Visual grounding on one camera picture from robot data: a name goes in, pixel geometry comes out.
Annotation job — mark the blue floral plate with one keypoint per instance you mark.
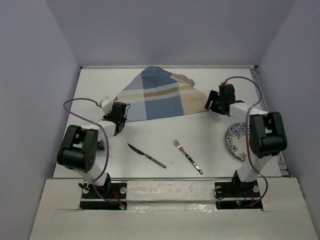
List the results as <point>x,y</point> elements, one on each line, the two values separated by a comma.
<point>235,140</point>

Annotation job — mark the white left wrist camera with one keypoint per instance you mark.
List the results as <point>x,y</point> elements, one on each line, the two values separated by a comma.
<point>106,105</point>

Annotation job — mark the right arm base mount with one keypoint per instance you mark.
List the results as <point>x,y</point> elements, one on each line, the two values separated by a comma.
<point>228,198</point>

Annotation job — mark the steel fork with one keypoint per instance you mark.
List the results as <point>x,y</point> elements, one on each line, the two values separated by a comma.
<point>181,149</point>

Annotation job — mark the dark green mug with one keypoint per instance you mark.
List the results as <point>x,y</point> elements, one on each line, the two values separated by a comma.
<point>100,145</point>

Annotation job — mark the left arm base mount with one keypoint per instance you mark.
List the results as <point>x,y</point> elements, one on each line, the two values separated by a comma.
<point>113,200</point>

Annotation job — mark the white front cover panel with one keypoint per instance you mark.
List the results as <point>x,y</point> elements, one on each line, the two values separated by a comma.
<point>167,190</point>

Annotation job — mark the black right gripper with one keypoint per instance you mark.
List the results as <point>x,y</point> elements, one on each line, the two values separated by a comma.
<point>213,95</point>

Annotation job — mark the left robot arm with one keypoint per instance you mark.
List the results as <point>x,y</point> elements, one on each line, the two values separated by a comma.
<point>80,144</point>

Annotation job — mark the blue beige plaid cloth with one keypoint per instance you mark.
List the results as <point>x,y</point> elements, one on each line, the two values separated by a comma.
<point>156,94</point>

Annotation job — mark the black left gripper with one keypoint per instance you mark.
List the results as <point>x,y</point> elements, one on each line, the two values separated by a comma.
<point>106,117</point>

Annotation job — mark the white table edge rail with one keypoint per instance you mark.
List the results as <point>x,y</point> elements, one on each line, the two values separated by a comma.
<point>93,67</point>

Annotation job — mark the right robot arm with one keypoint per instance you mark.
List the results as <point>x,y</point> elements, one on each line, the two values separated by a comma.
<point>264,132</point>

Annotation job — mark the steel table knife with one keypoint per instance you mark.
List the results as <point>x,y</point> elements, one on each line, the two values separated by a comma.
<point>147,156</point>

